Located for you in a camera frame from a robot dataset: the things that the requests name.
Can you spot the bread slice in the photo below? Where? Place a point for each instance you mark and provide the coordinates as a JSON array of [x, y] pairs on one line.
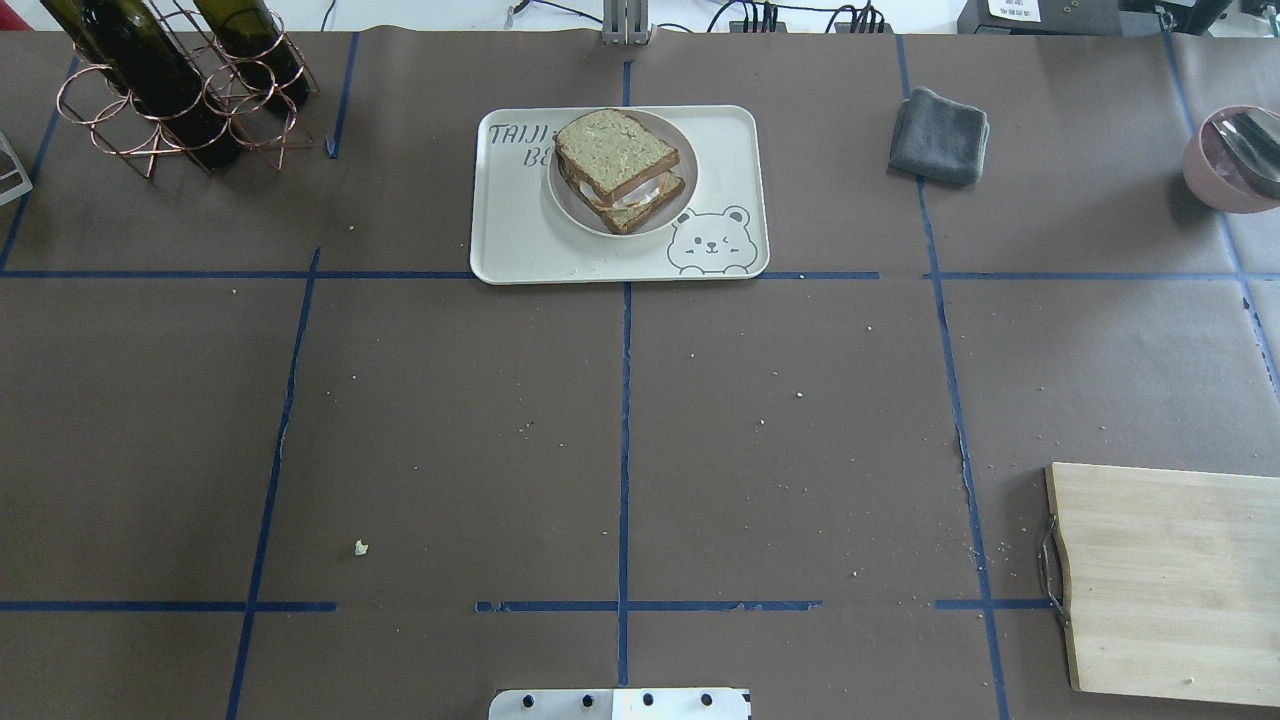
[[628, 220], [612, 152]]

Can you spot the fried egg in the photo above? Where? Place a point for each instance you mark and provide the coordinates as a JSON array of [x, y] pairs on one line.
[[641, 196]]

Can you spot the cream bear serving tray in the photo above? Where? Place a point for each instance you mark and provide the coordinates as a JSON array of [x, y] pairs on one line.
[[521, 236]]

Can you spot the folded grey cloth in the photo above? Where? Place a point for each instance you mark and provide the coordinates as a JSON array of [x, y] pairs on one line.
[[939, 138]]

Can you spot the wooden cutting board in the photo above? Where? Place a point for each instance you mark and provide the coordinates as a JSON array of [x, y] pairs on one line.
[[1170, 581]]

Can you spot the dark green wine bottle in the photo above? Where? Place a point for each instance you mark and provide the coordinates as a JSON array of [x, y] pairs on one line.
[[126, 37]]

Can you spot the pink bowl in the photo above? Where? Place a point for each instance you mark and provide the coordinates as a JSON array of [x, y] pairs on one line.
[[1210, 171]]

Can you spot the white rack corner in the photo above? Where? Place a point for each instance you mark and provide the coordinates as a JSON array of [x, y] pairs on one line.
[[14, 180]]

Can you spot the grey aluminium post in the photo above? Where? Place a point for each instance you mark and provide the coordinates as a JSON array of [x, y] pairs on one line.
[[626, 22]]

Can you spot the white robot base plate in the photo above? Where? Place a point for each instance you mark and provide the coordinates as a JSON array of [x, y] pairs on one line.
[[623, 703]]

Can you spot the copper wire bottle rack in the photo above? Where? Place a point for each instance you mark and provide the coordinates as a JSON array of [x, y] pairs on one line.
[[207, 81]]

